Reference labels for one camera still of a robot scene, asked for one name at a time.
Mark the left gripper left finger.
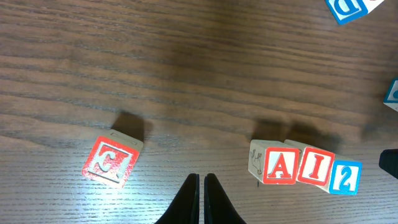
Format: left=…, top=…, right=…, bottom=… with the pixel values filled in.
left=155, top=174, right=200, bottom=224

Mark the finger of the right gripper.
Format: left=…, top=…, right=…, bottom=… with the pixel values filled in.
left=379, top=149, right=398, bottom=179

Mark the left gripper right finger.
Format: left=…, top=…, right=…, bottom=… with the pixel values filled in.
left=204, top=174, right=246, bottom=224

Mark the blue number 2 block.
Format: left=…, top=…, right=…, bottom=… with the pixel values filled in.
left=320, top=154, right=363, bottom=195

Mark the red letter A block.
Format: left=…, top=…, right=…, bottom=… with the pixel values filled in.
left=248, top=139, right=300, bottom=185

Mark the red letter I block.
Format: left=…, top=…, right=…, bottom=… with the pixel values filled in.
left=284, top=139, right=335, bottom=187

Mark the plain white picture block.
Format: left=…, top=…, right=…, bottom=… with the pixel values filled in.
left=383, top=78, right=398, bottom=111

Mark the red letter E block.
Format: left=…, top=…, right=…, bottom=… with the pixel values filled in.
left=82, top=129, right=144, bottom=189

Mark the blue-edged picture block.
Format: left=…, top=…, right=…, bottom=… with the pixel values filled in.
left=325, top=0, right=384, bottom=25

